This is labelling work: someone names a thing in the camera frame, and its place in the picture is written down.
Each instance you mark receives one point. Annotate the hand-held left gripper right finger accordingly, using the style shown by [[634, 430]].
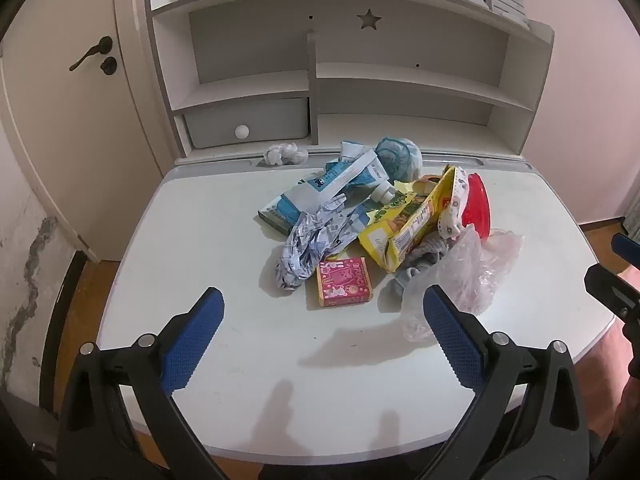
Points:
[[452, 340]]

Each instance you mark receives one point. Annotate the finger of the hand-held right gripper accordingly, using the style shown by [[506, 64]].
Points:
[[612, 287], [626, 246]]

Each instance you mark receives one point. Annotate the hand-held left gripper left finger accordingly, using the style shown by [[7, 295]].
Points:
[[195, 340]]

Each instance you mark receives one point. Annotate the clear plastic bag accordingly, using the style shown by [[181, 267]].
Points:
[[470, 270]]

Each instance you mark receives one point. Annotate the grey sock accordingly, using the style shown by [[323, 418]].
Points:
[[420, 260]]

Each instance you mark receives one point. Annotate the yellow snack packet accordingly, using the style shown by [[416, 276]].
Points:
[[400, 232]]

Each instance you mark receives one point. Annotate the small pink box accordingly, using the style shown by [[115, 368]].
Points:
[[345, 282]]

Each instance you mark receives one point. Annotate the white dotted fabric strip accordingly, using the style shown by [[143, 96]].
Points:
[[452, 210]]

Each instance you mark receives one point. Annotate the red plastic lid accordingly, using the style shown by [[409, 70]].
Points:
[[477, 205]]

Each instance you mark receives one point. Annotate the silver foil wrapper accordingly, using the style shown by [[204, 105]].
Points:
[[310, 240]]

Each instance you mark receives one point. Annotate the white screw cap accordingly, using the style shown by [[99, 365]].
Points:
[[384, 193]]

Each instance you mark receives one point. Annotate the milk carton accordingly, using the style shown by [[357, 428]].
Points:
[[300, 200]]

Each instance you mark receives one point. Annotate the blue knit sock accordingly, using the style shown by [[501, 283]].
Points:
[[397, 155]]

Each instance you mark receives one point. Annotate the long white packet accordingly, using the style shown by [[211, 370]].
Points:
[[350, 174]]

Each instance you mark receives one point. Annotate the white tissue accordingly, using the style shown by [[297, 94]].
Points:
[[285, 153]]

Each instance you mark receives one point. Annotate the black desk leg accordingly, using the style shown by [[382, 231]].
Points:
[[62, 320]]

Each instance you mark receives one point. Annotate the white round drawer knob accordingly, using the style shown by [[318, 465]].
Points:
[[242, 131]]

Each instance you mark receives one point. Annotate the white hutch drawer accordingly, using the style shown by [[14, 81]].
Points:
[[270, 117]]

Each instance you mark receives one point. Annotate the white door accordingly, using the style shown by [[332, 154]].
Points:
[[65, 125]]

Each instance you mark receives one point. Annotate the white desk shelf hutch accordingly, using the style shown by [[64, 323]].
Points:
[[400, 80]]

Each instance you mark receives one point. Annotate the black door lock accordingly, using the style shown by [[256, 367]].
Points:
[[108, 65]]

